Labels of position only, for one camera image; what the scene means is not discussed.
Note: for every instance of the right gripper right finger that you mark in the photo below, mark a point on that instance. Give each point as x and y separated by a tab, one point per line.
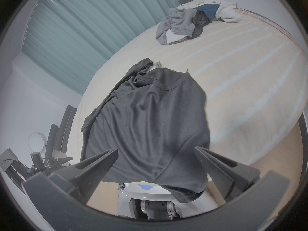
216	174

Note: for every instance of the bed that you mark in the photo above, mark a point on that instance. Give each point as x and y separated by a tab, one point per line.
240	80

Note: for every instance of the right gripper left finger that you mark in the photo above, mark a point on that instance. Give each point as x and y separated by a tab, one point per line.
96	172

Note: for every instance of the pile of clothes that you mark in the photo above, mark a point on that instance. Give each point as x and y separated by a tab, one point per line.
180	23

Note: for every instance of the black T-shirt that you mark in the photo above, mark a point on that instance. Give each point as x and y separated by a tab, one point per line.
149	124

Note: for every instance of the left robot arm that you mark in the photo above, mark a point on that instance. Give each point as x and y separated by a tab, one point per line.
36	160

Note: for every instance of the black chest of drawers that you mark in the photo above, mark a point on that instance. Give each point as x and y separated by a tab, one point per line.
65	129

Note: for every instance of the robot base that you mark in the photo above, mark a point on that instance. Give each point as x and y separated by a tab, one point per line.
134	196

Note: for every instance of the blue-green curtain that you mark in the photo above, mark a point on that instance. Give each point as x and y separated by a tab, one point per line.
84	32

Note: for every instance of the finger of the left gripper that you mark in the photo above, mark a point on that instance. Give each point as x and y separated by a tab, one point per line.
62	161

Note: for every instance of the white printed pillow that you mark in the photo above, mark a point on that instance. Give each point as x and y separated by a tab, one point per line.
204	2

